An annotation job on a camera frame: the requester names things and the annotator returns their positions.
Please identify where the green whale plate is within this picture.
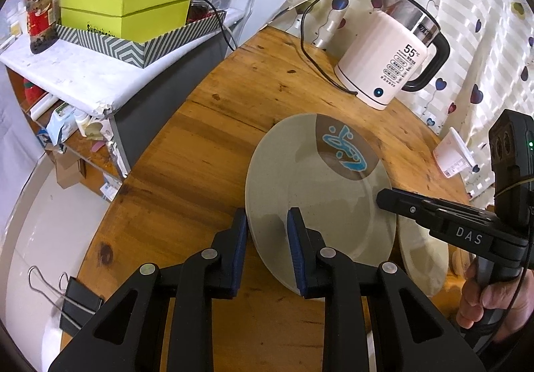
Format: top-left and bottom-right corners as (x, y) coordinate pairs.
(245, 113), (396, 292)
(397, 215), (449, 297)

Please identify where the person right hand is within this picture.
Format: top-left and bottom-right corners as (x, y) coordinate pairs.
(456, 261), (533, 342)

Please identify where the white plastic tub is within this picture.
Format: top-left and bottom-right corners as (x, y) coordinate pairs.
(433, 127), (480, 178)

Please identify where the black binder clip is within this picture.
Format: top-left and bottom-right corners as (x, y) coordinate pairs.
(27, 265), (104, 337)

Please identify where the white electric kettle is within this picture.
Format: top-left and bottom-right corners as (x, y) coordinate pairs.
(334, 0), (451, 111)

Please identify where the heart pattern curtain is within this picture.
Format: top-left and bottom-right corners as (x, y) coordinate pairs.
(287, 0), (533, 206)

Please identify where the white side shelf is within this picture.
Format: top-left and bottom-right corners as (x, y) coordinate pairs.
(0, 8), (245, 181)

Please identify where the chevron pattern tray box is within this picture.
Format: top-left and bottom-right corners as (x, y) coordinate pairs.
(57, 10), (226, 68)

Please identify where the lime green box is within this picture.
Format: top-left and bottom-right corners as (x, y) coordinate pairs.
(60, 0), (191, 43)

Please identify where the red labelled jar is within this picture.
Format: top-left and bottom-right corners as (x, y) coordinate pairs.
(24, 0), (58, 54)

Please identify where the black gripper tracking camera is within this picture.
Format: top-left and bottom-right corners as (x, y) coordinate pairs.
(489, 109), (533, 239)

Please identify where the black kettle power cord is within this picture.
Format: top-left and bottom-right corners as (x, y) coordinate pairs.
(298, 0), (359, 96)

